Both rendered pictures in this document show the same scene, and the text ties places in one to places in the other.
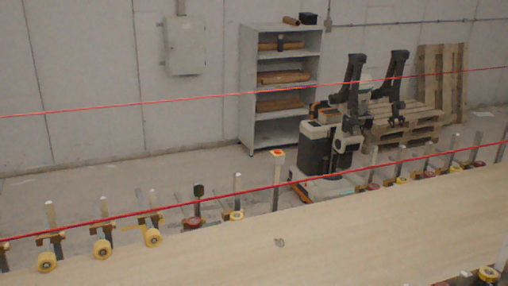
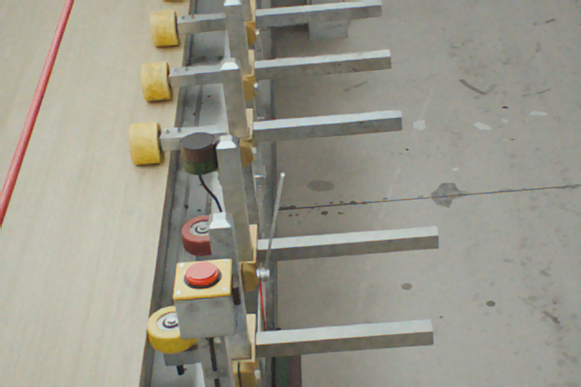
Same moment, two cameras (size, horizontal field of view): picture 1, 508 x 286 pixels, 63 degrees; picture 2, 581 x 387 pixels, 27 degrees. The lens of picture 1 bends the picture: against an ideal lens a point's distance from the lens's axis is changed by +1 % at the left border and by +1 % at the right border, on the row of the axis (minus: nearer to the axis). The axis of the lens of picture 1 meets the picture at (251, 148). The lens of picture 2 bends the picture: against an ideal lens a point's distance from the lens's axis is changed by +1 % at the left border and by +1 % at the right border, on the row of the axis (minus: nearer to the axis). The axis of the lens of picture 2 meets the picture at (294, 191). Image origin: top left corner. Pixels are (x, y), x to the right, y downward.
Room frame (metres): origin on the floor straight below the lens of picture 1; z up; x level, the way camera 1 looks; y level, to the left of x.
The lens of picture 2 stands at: (2.85, -1.14, 2.11)
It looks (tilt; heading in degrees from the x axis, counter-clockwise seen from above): 34 degrees down; 117
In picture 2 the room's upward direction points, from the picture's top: 6 degrees counter-clockwise
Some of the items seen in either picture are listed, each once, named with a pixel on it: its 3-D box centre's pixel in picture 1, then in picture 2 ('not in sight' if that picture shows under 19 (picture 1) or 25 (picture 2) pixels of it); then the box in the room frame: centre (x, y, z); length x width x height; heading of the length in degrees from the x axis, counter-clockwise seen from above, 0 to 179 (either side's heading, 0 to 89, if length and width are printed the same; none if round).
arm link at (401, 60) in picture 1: (398, 77); not in sight; (3.36, -1.20, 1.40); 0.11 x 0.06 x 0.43; 115
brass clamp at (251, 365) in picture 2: (232, 214); (241, 353); (2.10, 0.10, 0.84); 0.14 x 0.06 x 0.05; 114
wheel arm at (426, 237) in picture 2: (185, 210); (316, 247); (2.11, 0.40, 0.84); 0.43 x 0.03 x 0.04; 24
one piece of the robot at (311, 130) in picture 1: (328, 143); not in sight; (3.77, -0.78, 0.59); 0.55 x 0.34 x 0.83; 114
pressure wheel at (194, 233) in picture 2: (194, 227); (207, 251); (1.93, 0.32, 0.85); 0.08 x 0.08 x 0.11
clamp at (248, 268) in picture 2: (194, 222); (242, 258); (1.99, 0.33, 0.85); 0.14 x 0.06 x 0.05; 114
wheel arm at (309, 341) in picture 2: (225, 206); (298, 342); (2.18, 0.15, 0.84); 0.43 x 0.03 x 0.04; 24
